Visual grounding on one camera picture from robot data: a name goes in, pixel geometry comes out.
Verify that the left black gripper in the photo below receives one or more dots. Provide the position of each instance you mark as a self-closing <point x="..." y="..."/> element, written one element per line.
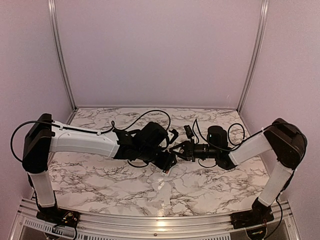
<point x="166" y="163"/>

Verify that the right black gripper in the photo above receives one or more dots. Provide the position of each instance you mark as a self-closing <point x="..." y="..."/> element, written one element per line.
<point x="188" y="149"/>

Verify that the white remote control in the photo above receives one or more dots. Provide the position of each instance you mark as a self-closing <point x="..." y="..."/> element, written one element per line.
<point x="166" y="173"/>

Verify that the white battery cover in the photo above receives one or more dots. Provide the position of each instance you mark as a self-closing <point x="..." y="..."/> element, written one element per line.
<point x="166" y="197"/>

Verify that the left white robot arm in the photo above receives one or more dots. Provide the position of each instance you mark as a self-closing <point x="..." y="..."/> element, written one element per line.
<point x="46" y="136"/>

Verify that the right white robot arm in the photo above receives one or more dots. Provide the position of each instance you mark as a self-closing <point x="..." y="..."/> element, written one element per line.
<point x="282" y="139"/>

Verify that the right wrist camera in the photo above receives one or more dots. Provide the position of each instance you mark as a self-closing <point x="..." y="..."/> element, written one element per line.
<point x="189" y="132"/>

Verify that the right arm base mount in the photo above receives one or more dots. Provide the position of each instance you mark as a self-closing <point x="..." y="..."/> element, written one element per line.
<point x="249" y="218"/>

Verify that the aluminium front rail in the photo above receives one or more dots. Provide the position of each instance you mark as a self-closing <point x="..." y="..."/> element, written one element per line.
<point x="98" y="226"/>

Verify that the left aluminium corner post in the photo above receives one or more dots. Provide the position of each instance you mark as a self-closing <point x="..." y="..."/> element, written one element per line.
<point x="59" y="51"/>

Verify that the aluminium corner post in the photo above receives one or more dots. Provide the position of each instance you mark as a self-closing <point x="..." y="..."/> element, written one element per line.
<point x="59" y="51"/>
<point x="261" y="28"/>

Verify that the right aluminium corner post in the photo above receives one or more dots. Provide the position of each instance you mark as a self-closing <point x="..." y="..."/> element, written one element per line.
<point x="261" y="28"/>

